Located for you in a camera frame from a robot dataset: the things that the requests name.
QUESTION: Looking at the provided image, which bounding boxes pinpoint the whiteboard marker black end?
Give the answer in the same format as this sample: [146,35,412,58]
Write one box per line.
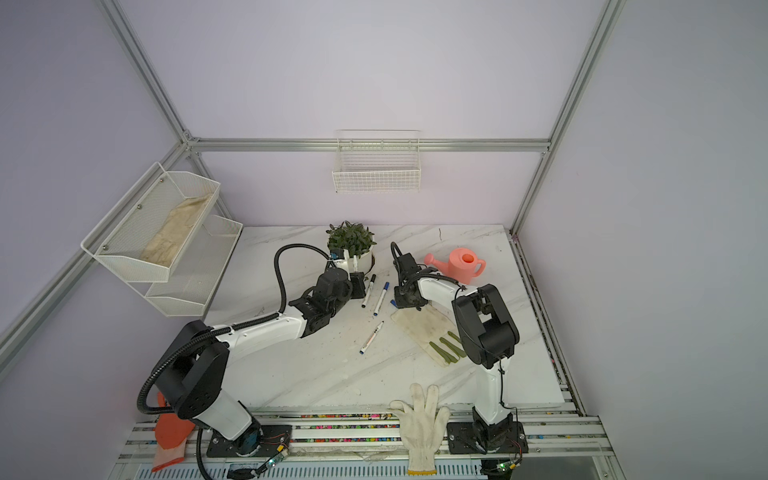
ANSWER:
[361,274,377,309]

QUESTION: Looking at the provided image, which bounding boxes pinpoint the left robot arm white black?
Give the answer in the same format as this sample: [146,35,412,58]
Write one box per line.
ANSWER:
[137,267,365,452]

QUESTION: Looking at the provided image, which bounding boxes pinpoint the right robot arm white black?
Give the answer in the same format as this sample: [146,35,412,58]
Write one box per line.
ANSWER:
[391,243,520,430]

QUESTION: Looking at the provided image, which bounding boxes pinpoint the beige glove green fingers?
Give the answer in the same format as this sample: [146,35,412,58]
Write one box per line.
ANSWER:
[391,306,467,367]

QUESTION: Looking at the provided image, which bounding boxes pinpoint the potted green plant white pot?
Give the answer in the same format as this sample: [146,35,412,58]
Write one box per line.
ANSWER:
[326,220,376,274]

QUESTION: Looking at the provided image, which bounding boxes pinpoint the pink watering can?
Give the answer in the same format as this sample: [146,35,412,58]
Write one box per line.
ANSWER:
[424,248,486,284]

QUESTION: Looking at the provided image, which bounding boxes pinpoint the white knit glove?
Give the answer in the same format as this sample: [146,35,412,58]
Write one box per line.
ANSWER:
[389,383,451,476]

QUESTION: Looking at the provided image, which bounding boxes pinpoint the lower white mesh shelf basket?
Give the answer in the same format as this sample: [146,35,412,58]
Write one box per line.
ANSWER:
[144,214,243,317]

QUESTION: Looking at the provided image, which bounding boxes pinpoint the white mesh shelf basket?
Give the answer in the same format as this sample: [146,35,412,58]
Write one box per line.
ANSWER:
[144,214,243,317]
[81,163,220,283]

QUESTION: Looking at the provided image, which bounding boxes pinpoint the beige cloth in basket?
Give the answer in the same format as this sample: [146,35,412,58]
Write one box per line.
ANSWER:
[140,195,211,267]

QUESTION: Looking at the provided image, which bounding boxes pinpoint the upper white mesh shelf basket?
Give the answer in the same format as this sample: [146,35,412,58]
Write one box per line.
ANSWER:
[81,163,220,283]

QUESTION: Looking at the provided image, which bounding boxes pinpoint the red rubber glove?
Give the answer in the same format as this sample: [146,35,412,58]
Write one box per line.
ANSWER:
[151,411,195,473]

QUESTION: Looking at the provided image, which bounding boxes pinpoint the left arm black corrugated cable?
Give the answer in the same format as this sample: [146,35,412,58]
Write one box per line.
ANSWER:
[136,242,331,480]

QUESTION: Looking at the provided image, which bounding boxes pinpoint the white wire wall basket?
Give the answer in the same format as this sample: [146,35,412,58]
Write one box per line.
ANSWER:
[332,129,422,194]

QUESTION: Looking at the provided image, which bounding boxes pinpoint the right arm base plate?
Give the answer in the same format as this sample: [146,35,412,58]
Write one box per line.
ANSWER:
[447,420,529,455]

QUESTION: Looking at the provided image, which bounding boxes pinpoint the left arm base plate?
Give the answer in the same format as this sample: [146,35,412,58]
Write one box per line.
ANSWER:
[206,424,293,458]

